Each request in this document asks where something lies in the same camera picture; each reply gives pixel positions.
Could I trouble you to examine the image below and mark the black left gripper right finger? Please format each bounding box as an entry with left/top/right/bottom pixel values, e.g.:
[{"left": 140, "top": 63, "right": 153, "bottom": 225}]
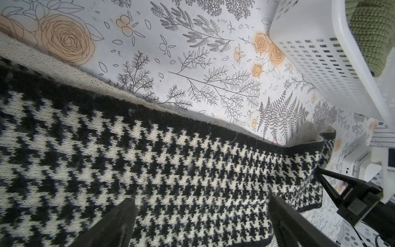
[{"left": 268, "top": 196, "right": 337, "bottom": 247}]

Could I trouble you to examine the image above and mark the black white patterned scarf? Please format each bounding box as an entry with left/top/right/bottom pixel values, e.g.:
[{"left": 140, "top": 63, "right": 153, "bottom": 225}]
[{"left": 1, "top": 35, "right": 336, "bottom": 247}]

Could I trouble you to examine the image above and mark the white plastic laundry basket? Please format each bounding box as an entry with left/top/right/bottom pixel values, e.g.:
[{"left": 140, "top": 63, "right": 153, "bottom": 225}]
[{"left": 269, "top": 1, "right": 395, "bottom": 129}]

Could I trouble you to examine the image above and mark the white rectangular box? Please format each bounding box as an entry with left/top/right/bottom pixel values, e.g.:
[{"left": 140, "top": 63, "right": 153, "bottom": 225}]
[{"left": 341, "top": 146, "right": 382, "bottom": 182}]

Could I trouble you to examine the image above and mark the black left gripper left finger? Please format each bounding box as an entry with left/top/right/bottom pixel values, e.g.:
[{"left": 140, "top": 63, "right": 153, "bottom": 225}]
[{"left": 71, "top": 198, "right": 137, "bottom": 247}]

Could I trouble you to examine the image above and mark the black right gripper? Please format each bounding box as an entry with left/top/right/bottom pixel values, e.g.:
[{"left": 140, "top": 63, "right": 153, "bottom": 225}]
[{"left": 315, "top": 147, "right": 395, "bottom": 244}]

